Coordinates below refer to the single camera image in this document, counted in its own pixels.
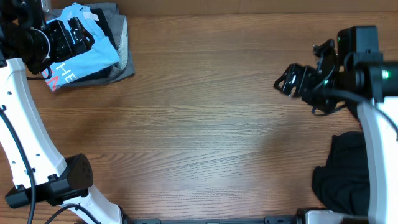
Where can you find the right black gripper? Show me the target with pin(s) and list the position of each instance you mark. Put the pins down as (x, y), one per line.
(303, 73)

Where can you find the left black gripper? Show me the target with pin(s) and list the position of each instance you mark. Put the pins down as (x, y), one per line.
(56, 32)

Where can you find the light blue printed t-shirt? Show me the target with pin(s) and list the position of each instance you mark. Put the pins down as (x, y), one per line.
(63, 73)

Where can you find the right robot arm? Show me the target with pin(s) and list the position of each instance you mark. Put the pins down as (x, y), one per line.
(370, 92)

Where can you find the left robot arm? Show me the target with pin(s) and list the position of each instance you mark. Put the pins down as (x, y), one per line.
(29, 46)

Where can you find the folded black garment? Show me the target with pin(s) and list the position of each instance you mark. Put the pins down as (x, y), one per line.
(95, 66)

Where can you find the folded grey garment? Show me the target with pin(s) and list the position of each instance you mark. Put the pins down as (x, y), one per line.
(120, 31)

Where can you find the black crumpled garment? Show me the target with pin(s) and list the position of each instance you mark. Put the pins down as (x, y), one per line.
(342, 184)

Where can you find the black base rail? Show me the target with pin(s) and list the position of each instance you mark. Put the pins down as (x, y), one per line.
(284, 219)

